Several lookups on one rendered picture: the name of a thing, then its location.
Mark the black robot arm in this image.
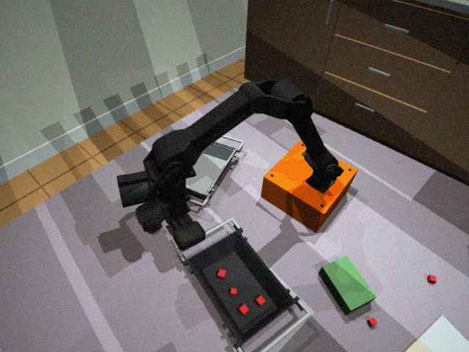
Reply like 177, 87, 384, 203
117, 78, 344, 233

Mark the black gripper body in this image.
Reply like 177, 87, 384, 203
155, 192, 206, 251

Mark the green rectangular box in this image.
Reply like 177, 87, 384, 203
318, 255, 377, 315

